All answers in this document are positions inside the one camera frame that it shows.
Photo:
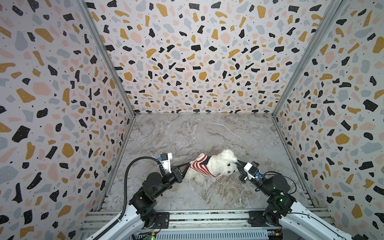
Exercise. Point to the white ribbed vent strip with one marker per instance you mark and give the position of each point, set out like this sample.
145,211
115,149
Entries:
204,235

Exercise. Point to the red white striped knit sweater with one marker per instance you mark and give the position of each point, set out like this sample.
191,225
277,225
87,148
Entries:
200,165

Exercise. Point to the white plush teddy bear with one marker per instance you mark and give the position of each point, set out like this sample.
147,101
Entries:
223,163

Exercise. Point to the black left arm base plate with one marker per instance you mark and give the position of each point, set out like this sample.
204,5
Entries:
156,220

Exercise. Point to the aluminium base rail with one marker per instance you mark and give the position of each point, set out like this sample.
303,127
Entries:
181,220

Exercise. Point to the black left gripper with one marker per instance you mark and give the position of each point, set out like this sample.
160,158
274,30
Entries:
177,173

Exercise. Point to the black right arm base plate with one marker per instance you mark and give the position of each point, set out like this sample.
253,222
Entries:
264,219

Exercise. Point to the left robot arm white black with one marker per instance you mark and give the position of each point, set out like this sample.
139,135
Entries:
139,211

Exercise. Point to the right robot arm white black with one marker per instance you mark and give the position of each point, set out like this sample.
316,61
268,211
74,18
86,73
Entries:
284,210

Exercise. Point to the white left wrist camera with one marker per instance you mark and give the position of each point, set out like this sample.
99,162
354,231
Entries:
165,163

